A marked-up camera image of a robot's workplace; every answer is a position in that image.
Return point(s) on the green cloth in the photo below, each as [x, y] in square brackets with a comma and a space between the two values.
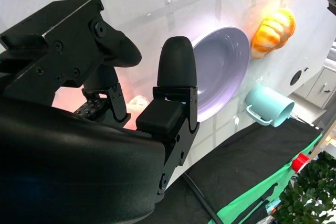
[252, 200]

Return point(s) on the lavender round plate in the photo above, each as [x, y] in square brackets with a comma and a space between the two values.
[223, 72]

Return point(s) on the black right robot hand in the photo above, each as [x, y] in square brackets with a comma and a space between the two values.
[65, 155]

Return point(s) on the green leafy plant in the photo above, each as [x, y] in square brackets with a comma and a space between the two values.
[309, 192]

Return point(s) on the grey metal cabinet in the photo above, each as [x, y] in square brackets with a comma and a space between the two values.
[319, 85]

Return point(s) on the orange white plush pumpkin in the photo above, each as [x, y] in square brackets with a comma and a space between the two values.
[273, 33]

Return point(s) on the black backdrop cloth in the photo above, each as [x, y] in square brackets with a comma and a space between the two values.
[236, 161]

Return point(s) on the black table grommet hole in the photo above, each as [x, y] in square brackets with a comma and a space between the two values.
[296, 77]

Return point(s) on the mint green mug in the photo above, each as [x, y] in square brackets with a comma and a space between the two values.
[267, 103]

